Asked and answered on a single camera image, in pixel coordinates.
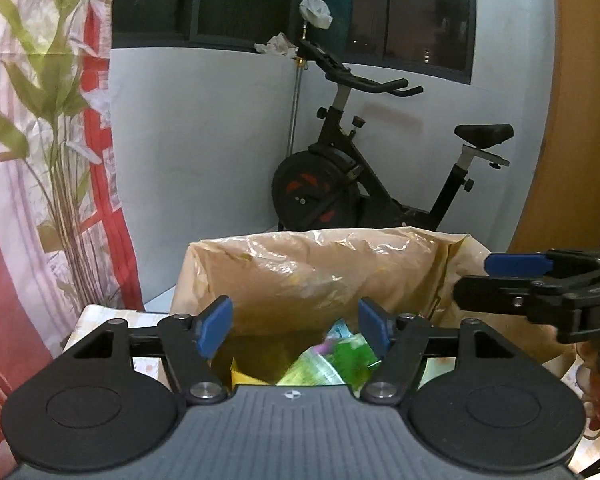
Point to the green snack packet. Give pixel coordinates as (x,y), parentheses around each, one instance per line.
(355,357)

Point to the dark window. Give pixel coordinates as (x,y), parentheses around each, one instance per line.
(260,0)

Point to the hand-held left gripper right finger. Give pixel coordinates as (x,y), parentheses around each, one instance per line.
(375,327)

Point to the yellow snack bag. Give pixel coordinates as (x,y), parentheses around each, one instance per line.
(250,375)

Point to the plastic-lined cardboard box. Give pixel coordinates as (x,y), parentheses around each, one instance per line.
(305,270)

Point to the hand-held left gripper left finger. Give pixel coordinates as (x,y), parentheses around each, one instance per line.
(214,327)

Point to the metal pole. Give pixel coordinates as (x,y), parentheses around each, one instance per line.
(295,110)

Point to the white and green snack bag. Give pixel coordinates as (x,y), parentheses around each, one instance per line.
(310,367)

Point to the wooden door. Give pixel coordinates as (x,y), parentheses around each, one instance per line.
(580,110)

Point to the white plastic bag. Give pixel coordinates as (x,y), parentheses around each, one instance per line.
(315,10)

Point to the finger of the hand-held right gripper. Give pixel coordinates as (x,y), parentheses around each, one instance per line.
(517,264)
(495,295)

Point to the black exercise bike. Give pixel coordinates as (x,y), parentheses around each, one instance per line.
(325,185)

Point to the printed wall cloth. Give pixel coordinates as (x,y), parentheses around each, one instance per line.
(30,160)

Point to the crumpled white paper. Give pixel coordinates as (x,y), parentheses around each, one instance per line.
(277,45)

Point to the checkered tablecloth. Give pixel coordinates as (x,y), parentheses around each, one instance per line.
(100,312)

